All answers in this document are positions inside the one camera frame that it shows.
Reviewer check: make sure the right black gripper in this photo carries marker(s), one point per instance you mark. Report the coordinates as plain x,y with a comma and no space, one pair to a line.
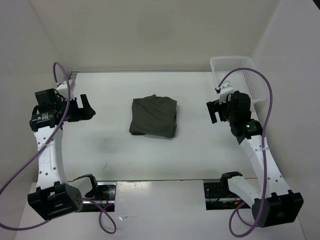
214,106

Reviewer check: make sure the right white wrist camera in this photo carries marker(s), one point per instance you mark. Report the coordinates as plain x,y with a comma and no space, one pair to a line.
224,91

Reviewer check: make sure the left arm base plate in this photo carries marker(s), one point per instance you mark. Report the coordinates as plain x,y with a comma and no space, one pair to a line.
105,197

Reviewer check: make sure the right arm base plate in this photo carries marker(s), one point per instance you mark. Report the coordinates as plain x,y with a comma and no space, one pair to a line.
215,199

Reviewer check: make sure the olive green shorts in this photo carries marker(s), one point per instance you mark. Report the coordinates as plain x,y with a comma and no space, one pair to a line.
154,115

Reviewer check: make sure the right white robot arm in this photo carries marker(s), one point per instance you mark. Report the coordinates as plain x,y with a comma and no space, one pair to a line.
274,203

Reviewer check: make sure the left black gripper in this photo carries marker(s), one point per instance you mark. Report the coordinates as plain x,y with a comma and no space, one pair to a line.
85,113

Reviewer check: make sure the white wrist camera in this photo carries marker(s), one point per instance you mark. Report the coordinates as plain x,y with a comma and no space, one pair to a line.
62,89
224,91

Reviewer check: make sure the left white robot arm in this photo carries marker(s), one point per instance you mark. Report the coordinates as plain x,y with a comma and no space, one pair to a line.
54,197

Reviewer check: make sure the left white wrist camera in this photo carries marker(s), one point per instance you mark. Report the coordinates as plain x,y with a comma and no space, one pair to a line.
62,89

